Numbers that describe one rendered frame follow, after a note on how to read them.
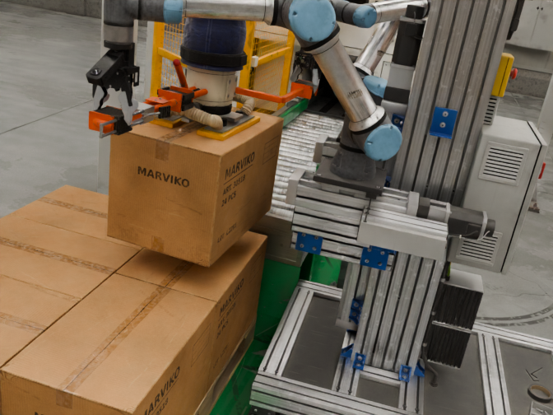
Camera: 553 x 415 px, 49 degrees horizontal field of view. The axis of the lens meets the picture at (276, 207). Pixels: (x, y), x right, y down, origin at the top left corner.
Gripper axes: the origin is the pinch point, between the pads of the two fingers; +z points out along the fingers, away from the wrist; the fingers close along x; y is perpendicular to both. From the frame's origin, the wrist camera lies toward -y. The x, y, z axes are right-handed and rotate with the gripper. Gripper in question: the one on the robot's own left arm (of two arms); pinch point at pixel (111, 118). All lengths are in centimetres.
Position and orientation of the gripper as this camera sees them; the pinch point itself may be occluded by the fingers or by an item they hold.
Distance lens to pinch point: 169.4
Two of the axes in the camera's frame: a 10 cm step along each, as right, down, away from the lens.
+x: -9.3, -2.5, 2.7
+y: 3.4, -3.3, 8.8
